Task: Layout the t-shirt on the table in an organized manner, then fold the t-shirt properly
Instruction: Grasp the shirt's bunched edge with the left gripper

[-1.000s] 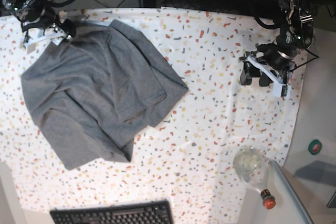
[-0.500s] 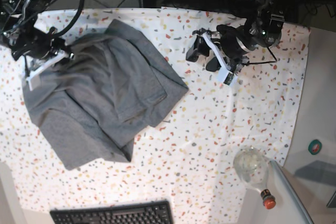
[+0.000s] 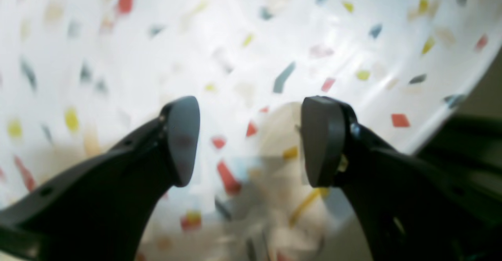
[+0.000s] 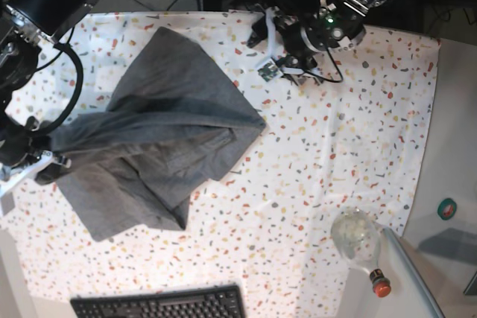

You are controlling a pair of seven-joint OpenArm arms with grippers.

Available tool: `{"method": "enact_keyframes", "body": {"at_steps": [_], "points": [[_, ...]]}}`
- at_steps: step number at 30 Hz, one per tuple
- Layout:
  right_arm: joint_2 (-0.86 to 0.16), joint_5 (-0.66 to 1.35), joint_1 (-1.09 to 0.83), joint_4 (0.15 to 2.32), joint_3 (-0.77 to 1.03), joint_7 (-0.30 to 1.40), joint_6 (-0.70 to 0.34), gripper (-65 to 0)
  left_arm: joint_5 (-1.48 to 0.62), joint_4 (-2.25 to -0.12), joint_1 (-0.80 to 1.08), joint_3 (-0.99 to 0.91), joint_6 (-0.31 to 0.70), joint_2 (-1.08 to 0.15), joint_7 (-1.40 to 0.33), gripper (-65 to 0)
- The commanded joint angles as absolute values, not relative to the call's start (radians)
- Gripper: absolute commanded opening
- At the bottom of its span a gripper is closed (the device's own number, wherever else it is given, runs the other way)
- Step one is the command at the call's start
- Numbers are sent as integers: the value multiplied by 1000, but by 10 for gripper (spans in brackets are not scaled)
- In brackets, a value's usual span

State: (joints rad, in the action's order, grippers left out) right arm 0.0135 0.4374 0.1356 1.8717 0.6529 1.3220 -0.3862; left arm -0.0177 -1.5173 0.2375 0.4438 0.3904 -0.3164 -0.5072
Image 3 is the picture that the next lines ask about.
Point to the terrazzo pattern tablecloth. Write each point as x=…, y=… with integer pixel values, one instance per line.
x=79, y=75

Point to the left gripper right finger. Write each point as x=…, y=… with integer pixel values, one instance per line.
x=408, y=209

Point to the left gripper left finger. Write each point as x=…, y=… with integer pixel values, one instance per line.
x=99, y=208

